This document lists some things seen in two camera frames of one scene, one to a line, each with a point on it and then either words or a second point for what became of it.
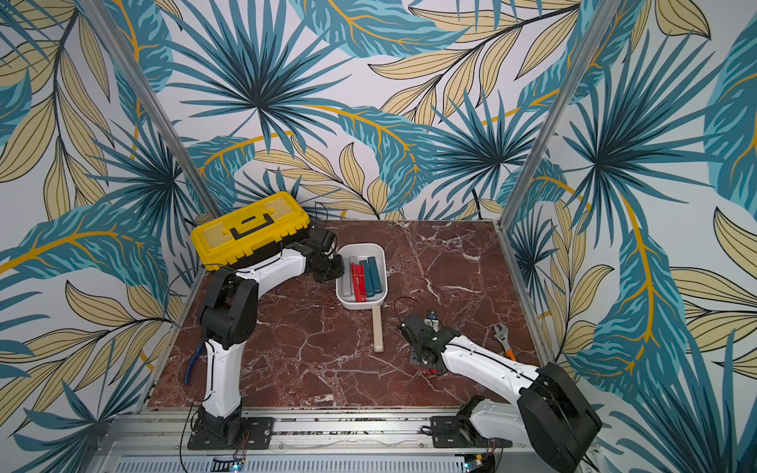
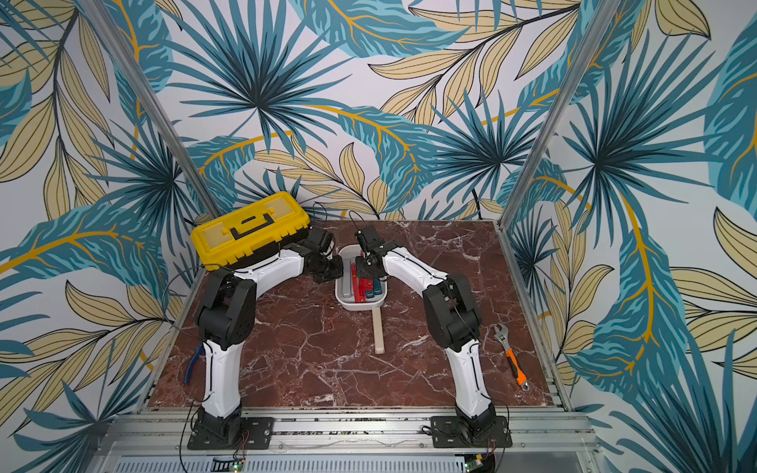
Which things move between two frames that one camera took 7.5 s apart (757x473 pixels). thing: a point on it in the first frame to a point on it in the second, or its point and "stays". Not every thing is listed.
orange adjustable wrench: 503,337 stays
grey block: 347,280 stays
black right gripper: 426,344 to 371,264
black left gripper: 339,271 stays
